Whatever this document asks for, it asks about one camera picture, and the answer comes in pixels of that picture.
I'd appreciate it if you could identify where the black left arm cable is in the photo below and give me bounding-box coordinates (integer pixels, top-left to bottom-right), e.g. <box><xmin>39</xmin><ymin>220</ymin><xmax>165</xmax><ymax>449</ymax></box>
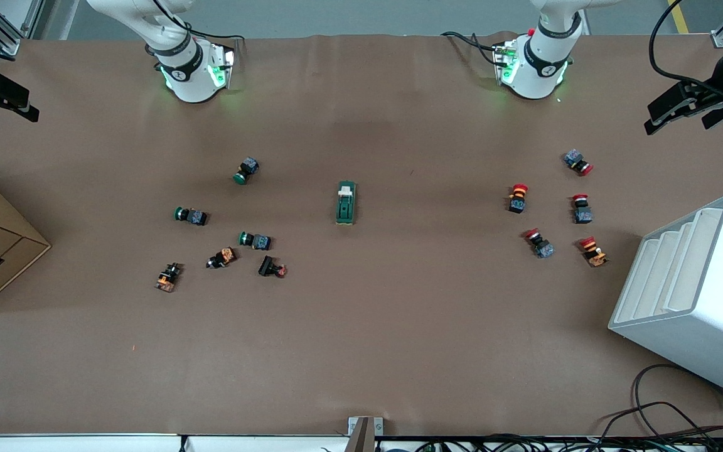
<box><xmin>442</xmin><ymin>0</ymin><xmax>723</xmax><ymax>89</ymax></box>

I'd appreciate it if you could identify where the black looped cable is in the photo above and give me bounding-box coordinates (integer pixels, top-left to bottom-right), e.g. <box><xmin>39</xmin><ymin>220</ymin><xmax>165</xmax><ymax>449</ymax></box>
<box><xmin>594</xmin><ymin>363</ymin><xmax>723</xmax><ymax>440</ymax></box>

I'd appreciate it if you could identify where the white table edge rail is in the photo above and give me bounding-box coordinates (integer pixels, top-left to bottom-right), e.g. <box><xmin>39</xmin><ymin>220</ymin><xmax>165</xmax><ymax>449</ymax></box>
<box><xmin>0</xmin><ymin>433</ymin><xmax>350</xmax><ymax>452</ymax></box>

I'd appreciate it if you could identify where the green push button blue block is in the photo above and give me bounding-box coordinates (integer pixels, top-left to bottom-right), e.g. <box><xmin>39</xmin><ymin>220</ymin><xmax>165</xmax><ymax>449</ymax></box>
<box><xmin>174</xmin><ymin>206</ymin><xmax>208</xmax><ymax>227</ymax></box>
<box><xmin>233</xmin><ymin>156</ymin><xmax>260</xmax><ymax>185</ymax></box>
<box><xmin>238</xmin><ymin>231</ymin><xmax>272</xmax><ymax>251</ymax></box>

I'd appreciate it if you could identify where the red emergency button orange ring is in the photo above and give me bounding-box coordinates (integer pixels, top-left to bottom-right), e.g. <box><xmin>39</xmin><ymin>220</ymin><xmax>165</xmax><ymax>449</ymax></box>
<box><xmin>507</xmin><ymin>183</ymin><xmax>530</xmax><ymax>214</ymax></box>

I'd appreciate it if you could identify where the white slotted rack bin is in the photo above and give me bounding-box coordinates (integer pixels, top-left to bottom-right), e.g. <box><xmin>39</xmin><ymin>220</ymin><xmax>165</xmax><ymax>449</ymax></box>
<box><xmin>608</xmin><ymin>193</ymin><xmax>723</xmax><ymax>404</ymax></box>

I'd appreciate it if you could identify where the black push button orange block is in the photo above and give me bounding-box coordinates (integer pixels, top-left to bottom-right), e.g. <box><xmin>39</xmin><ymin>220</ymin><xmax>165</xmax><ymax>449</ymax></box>
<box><xmin>206</xmin><ymin>247</ymin><xmax>237</xmax><ymax>270</ymax></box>
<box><xmin>155</xmin><ymin>262</ymin><xmax>183</xmax><ymax>293</ymax></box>

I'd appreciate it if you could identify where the black cable bundle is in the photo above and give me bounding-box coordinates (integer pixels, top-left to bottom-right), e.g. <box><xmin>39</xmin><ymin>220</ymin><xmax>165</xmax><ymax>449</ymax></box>
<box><xmin>377</xmin><ymin>432</ymin><xmax>723</xmax><ymax>452</ymax></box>

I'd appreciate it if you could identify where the metal table edge bracket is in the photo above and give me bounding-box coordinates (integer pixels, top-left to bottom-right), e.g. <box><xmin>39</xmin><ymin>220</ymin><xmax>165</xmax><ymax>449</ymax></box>
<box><xmin>344</xmin><ymin>416</ymin><xmax>384</xmax><ymax>452</ymax></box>

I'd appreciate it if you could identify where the red emergency button orange block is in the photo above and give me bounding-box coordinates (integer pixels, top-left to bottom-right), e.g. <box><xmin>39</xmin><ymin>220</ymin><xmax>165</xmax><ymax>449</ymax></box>
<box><xmin>579</xmin><ymin>236</ymin><xmax>609</xmax><ymax>268</ymax></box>

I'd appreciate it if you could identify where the red emergency button blue block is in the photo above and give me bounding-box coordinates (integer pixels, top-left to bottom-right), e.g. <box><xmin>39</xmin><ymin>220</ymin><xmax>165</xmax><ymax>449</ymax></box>
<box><xmin>572</xmin><ymin>193</ymin><xmax>593</xmax><ymax>225</ymax></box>
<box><xmin>523</xmin><ymin>228</ymin><xmax>555</xmax><ymax>259</ymax></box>
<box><xmin>564</xmin><ymin>149</ymin><xmax>594</xmax><ymax>176</ymax></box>

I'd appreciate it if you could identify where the brown paper table cover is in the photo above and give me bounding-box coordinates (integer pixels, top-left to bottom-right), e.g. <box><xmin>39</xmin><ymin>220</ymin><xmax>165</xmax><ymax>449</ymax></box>
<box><xmin>0</xmin><ymin>31</ymin><xmax>723</xmax><ymax>437</ymax></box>

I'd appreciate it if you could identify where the green load switch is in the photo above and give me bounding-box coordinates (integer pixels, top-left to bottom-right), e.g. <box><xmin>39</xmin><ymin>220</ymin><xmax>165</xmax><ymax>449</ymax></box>
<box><xmin>335</xmin><ymin>180</ymin><xmax>357</xmax><ymax>225</ymax></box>

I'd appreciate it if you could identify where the black push button red block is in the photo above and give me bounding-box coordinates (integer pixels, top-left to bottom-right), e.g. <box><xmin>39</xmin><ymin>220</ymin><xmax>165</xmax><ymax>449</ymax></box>
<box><xmin>257</xmin><ymin>255</ymin><xmax>287</xmax><ymax>279</ymax></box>

